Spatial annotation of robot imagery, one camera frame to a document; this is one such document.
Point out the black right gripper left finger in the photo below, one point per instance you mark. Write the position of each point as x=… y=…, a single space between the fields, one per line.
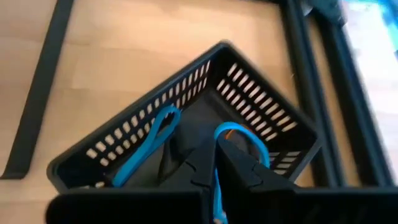
x=199 y=174

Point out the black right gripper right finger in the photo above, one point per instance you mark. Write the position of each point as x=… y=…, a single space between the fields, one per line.
x=242 y=174

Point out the orange rubber band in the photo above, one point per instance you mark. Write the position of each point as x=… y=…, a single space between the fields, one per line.
x=230 y=134

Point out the blue rubber band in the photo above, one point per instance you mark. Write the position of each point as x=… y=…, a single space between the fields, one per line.
x=136 y=158
x=239 y=125

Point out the black plastic basket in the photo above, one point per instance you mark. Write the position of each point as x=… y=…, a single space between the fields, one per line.
x=202 y=112

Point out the black mesh shelf riser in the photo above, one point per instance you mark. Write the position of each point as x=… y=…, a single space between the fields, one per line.
x=40 y=87

